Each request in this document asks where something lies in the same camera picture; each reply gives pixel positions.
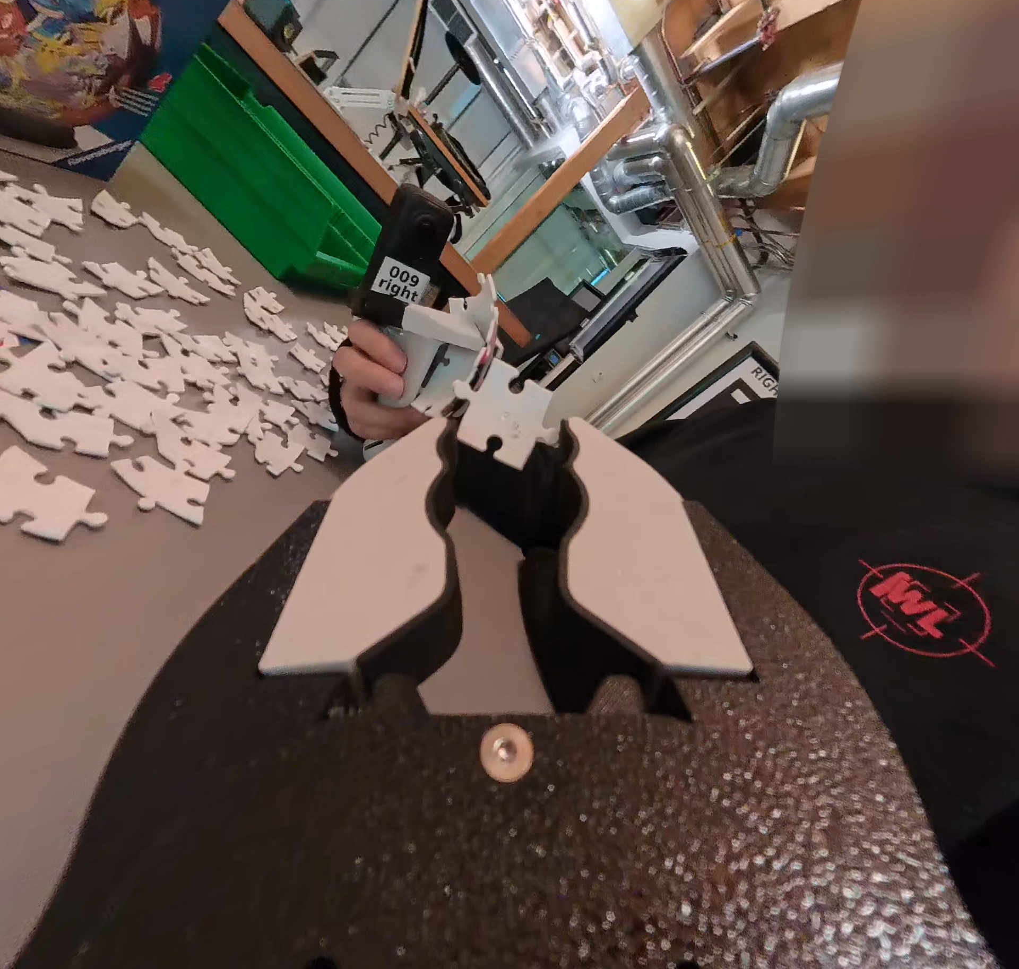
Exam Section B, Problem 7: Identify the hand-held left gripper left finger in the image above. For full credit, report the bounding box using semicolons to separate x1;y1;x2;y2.
258;418;464;703

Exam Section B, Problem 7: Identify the person's black sweatshirt torso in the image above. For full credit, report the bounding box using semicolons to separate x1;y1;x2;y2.
617;396;1019;969

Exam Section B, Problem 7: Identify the single white puzzle piece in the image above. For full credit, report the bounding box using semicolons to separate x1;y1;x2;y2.
454;360;560;472

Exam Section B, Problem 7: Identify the wooden post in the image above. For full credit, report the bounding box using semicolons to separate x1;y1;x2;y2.
468;84;654;271

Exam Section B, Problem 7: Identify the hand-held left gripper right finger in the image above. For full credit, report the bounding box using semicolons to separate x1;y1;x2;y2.
556;418;756;715

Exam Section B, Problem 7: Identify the person's right hand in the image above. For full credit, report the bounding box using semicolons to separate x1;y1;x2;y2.
329;320;431;442

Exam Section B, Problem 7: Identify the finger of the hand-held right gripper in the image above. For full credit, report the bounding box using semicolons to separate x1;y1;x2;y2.
410;352;482;421
400;300;488;349

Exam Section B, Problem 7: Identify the green plastic bin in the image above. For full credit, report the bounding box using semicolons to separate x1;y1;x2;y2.
139;41;385;283

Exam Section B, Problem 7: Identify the silver ventilation duct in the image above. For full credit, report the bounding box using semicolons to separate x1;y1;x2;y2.
589;62;847;432

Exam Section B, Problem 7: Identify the curved assembled puzzle section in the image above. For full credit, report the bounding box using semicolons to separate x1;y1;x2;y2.
446;271;528;397

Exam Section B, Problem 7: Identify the black office chair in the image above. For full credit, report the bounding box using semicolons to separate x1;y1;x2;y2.
502;279;608;367

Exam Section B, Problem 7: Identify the blue puzzle box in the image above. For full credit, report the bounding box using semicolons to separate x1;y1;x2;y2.
0;0;257;184

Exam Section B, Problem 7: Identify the person's right forearm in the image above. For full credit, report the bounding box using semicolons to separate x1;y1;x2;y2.
454;428;576;558

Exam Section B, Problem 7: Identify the pile of white puzzle pieces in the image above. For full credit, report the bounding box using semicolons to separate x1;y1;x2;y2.
0;169;353;546

